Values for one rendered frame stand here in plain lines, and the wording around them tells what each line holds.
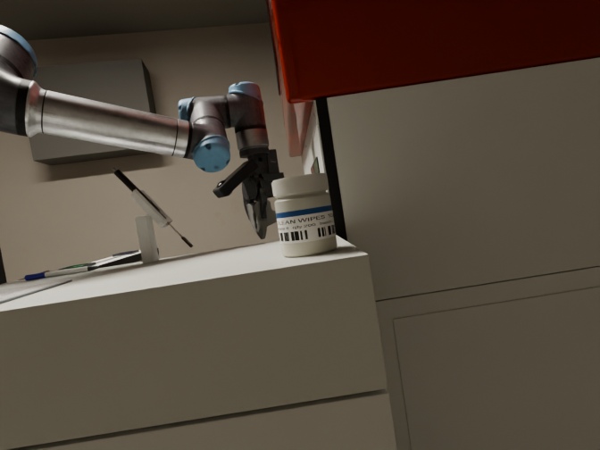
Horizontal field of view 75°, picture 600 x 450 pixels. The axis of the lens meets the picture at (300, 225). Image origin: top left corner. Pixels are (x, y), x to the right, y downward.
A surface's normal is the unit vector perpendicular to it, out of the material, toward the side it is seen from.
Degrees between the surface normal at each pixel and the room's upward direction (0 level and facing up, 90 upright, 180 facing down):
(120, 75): 90
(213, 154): 134
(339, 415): 90
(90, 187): 90
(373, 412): 90
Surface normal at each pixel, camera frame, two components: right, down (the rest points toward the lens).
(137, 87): 0.17, 0.02
